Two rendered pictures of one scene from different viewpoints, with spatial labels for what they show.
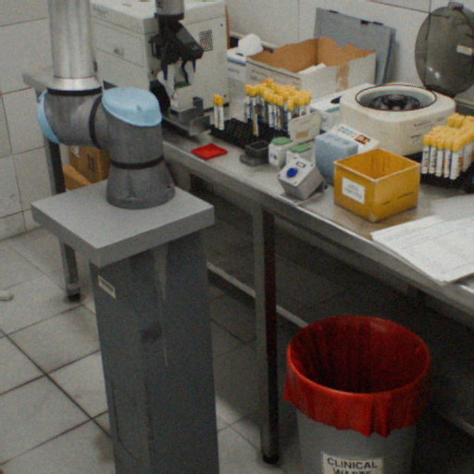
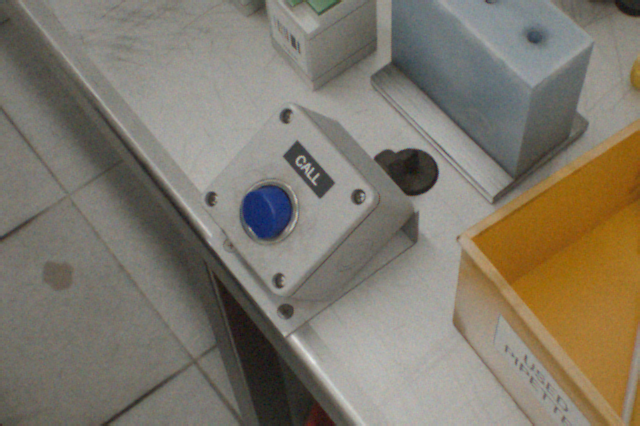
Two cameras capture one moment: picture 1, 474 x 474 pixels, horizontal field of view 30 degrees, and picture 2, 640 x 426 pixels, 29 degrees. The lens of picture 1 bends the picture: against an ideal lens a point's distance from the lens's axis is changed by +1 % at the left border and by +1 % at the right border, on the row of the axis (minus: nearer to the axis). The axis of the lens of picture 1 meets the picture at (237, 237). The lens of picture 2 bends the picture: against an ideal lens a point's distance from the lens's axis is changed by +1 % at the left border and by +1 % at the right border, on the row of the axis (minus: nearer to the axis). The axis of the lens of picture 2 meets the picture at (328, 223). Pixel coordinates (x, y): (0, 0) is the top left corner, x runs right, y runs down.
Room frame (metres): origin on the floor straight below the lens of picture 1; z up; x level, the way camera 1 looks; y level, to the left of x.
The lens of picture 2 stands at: (1.52, -0.18, 1.46)
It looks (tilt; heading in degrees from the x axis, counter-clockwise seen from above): 63 degrees down; 4
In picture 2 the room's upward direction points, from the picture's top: 5 degrees counter-clockwise
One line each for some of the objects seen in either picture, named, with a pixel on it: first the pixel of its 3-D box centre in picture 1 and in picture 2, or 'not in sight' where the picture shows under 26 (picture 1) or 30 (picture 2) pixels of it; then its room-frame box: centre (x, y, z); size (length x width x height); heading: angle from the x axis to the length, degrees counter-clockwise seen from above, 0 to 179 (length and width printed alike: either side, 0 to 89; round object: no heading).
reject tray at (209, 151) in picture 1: (208, 151); not in sight; (2.08, 0.06, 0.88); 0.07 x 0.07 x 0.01; 37
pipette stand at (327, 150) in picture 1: (336, 159); (483, 57); (1.88, -0.24, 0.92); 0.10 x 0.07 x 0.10; 39
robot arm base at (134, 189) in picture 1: (138, 174); not in sight; (1.76, 0.21, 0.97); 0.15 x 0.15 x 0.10
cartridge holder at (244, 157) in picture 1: (259, 152); not in sight; (2.03, -0.07, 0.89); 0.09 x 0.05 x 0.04; 126
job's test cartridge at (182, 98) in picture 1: (180, 96); not in sight; (2.24, 0.13, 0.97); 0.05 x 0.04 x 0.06; 127
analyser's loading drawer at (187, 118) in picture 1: (178, 113); not in sight; (2.26, 0.15, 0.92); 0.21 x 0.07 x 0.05; 37
